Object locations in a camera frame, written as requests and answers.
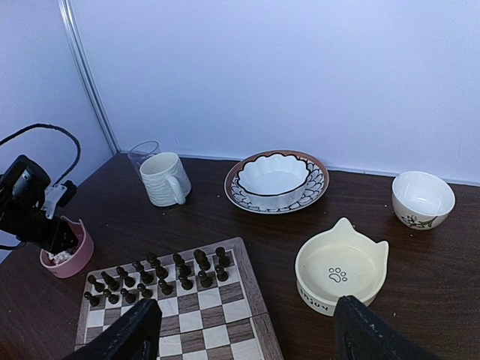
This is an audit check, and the white scalloped bowl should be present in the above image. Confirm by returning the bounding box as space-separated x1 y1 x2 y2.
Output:
238 153 311 209

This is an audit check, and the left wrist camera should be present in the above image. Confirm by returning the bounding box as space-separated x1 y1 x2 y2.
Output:
41 180 77 220

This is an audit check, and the yellow cat-ear bowl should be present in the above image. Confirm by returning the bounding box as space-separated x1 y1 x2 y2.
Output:
295 217 389 317

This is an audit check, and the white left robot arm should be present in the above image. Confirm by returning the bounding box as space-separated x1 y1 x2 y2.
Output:
1 154 79 254

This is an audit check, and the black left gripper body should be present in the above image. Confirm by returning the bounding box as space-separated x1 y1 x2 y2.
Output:
40 216 79 254

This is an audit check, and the black chess piece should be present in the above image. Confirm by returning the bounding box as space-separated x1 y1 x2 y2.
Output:
215 247 230 268
193 249 211 272
87 275 105 293
137 283 153 299
146 252 169 279
83 292 101 308

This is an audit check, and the cream ribbed mug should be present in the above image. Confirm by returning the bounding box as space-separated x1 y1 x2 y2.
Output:
139 152 192 207

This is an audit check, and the clear drinking glass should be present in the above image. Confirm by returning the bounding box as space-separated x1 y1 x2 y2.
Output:
127 140 161 176

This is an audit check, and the left aluminium frame post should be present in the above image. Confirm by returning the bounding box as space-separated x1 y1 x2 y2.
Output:
58 0 121 155

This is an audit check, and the wooden chess board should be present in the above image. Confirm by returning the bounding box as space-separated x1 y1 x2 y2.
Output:
74 236 284 360

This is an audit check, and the white floral small bowl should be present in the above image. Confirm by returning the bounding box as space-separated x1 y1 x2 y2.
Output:
391 171 456 231

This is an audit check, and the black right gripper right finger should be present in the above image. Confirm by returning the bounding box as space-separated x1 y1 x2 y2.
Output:
334 295 439 359

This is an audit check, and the white chess pieces pile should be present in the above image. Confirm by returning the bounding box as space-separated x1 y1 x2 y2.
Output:
46 249 74 266

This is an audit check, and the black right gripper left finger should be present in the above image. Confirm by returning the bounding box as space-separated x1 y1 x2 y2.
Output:
65 299 162 359

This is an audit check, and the pink cat-ear bowl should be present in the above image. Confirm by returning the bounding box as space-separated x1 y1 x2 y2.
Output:
39 216 95 279

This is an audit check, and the left black cable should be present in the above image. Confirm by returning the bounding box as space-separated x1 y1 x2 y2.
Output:
0 122 82 185

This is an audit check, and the patterned brown rim plate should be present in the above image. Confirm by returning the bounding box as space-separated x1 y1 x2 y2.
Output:
223 150 329 215

